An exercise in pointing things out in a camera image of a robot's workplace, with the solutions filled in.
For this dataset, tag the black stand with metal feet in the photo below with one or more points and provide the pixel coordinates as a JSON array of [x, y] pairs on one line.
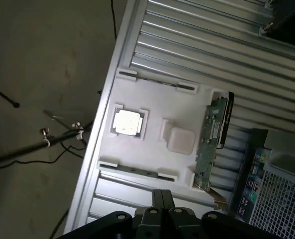
[[294, 22]]

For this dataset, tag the silver CPU chip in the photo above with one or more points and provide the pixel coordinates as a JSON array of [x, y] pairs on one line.
[[127, 122]]

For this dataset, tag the black stand leg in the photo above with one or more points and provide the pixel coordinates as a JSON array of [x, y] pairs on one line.
[[3, 94]]

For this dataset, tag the white parts rack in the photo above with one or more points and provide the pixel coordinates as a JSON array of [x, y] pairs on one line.
[[162, 104]]

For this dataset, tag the black camera tripod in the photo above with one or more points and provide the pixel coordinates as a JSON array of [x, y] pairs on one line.
[[25, 148]]

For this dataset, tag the brown cardboard piece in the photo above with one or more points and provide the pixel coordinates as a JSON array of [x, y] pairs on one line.
[[221, 199]]

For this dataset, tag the white square cover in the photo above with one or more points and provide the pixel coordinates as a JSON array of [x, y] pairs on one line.
[[182, 141]]

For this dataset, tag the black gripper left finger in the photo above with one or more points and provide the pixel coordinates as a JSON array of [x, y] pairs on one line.
[[147, 224]]

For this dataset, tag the grey metal PC case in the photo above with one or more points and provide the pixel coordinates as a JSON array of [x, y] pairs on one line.
[[274, 194]]

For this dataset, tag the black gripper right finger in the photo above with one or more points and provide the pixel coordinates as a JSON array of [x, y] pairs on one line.
[[180, 224]]

